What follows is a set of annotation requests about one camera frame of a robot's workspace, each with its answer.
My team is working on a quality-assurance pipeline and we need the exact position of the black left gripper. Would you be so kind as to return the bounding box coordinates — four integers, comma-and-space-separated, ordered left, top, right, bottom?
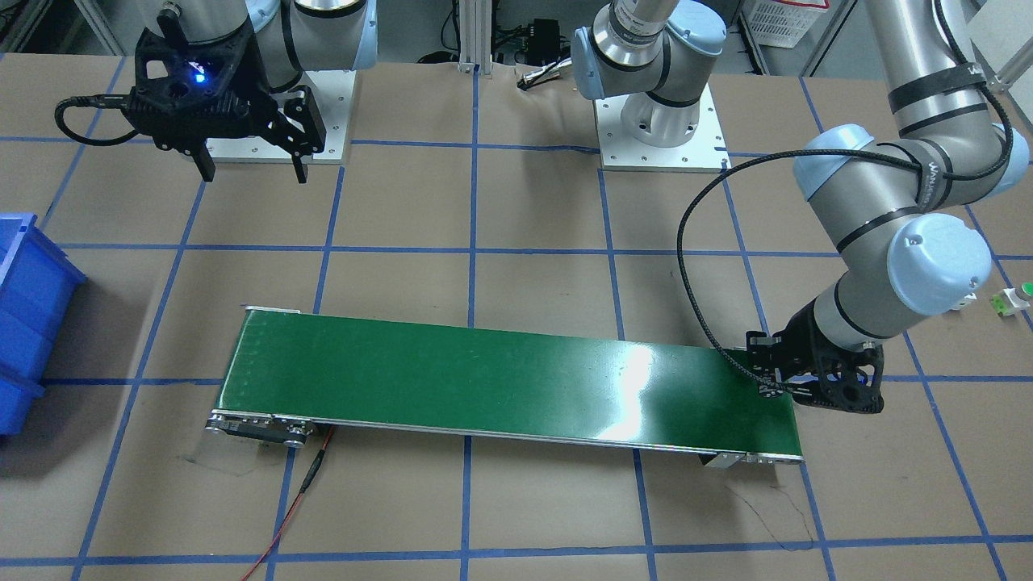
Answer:
746, 305, 885, 412

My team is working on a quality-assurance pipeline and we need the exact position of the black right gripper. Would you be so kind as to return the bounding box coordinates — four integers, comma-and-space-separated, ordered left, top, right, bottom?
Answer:
121, 27, 326, 184

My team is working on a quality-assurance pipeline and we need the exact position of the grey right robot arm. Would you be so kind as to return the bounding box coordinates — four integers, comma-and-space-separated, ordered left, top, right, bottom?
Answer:
119, 1, 378, 183

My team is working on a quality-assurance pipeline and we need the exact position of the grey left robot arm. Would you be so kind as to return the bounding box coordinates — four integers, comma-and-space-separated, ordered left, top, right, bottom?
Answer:
571, 1, 1029, 412

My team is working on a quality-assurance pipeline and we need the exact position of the green conveyor belt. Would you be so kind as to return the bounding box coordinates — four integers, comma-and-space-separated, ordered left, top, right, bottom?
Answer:
207, 307, 804, 467

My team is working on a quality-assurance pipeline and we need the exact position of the green push button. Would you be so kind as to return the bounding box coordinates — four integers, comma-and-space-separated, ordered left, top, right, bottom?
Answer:
991, 281, 1032, 317

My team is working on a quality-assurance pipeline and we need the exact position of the blue plastic bin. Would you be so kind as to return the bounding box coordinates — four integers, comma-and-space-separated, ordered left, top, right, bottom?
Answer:
1, 213, 87, 437

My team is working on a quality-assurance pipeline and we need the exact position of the white basket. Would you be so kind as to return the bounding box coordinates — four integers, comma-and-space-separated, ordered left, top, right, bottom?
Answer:
745, 1, 829, 49

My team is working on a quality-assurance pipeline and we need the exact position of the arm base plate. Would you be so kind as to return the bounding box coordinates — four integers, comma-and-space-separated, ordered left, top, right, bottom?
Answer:
593, 85, 728, 173
194, 70, 358, 165

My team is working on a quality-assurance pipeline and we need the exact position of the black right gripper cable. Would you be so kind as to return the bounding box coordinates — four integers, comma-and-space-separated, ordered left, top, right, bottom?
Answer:
54, 94, 154, 148

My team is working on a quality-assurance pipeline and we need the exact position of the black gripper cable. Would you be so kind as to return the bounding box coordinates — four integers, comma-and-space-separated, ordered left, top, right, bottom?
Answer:
676, 0, 1014, 388
54, 94, 154, 148

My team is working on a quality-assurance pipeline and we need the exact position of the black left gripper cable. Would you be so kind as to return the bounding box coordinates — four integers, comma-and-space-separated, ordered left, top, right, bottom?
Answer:
676, 0, 1014, 388

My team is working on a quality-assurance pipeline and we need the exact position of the aluminium frame post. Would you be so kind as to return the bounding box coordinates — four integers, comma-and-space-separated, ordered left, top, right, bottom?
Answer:
458, 0, 495, 77

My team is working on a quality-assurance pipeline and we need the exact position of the red black conveyor cable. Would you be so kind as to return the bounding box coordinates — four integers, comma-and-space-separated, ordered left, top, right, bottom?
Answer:
240, 425, 338, 581

